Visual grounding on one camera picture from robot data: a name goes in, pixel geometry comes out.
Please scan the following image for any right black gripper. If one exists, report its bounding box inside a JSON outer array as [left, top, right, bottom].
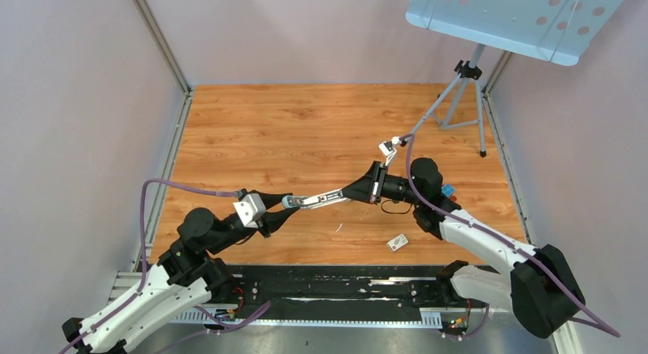
[[339, 161, 423, 206]]

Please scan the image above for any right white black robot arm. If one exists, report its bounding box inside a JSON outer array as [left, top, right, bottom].
[[342, 158, 585, 339]]

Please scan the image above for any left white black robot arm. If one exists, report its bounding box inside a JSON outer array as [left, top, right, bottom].
[[62, 190, 300, 353]]

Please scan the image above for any small white staple box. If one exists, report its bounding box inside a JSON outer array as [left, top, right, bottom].
[[386, 233, 409, 252]]

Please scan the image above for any blue orange toy block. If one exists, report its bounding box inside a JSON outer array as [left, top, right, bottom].
[[441, 183, 455, 198]]

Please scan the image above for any grey tripod stand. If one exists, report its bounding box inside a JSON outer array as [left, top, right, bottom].
[[410, 44, 488, 158]]

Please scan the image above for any light blue perforated tray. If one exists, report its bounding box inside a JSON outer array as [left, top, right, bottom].
[[405, 0, 625, 67]]

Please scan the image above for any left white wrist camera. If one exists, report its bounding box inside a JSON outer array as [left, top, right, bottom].
[[232, 198, 267, 229]]

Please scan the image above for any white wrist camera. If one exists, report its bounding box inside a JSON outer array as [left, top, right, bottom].
[[232, 198, 267, 229], [378, 136, 401, 168]]

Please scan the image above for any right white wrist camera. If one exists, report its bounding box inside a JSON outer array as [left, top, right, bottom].
[[378, 136, 401, 168]]

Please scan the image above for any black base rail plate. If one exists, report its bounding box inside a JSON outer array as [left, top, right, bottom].
[[168, 265, 487, 329]]

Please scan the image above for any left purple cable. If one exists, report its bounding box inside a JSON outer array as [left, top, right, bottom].
[[59, 178, 244, 354]]

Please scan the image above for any purple cable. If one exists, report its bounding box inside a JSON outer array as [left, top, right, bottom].
[[398, 133, 622, 339], [59, 178, 244, 354]]

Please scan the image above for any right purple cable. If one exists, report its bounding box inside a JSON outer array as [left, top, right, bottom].
[[398, 133, 622, 339]]

